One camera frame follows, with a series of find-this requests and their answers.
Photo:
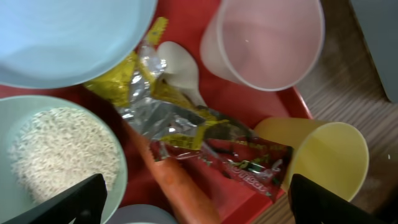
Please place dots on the yellow silver wrapper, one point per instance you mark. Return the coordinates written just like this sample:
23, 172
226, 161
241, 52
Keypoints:
155, 109

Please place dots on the grey dishwasher rack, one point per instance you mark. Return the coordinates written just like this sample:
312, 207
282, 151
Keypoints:
378, 22

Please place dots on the blue bowl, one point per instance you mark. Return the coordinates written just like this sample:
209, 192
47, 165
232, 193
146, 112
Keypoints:
141, 214

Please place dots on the orange carrot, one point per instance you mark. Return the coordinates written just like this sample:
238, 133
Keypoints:
189, 203

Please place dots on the red snack wrapper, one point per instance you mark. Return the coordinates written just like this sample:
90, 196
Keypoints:
258, 164

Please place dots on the pink cup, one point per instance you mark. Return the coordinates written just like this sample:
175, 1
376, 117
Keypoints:
268, 45

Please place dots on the white plastic spoon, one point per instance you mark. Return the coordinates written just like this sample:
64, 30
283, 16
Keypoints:
181, 71

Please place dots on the light blue plate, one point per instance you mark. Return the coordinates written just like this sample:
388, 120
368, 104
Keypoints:
58, 43

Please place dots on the yellow cup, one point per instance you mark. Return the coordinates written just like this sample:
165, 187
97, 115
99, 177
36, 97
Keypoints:
334, 155

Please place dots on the white rice pile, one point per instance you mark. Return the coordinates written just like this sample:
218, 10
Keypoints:
58, 148

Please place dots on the green bowl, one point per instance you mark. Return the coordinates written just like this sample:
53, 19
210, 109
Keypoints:
15, 112

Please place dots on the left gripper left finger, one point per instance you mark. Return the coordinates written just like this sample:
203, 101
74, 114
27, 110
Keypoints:
82, 203

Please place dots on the red serving tray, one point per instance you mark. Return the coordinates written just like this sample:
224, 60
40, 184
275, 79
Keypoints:
235, 202

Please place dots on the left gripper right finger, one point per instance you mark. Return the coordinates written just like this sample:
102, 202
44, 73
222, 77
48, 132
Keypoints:
312, 204

